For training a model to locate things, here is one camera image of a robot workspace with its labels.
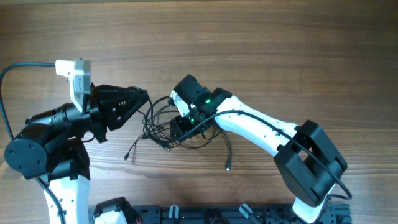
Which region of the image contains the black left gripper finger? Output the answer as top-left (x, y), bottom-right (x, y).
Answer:
top-left (102, 85), bottom-right (149, 107)
top-left (107, 100), bottom-right (146, 131)

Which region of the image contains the black USB cable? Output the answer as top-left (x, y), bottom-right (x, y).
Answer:
top-left (123, 95), bottom-right (187, 162)

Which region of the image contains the black thin cable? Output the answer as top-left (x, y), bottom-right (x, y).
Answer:
top-left (161, 124), bottom-right (233, 172)

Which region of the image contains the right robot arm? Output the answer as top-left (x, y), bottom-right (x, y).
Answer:
top-left (170, 75), bottom-right (348, 223)

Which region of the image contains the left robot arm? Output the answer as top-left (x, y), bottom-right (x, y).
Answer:
top-left (4, 85), bottom-right (149, 223)

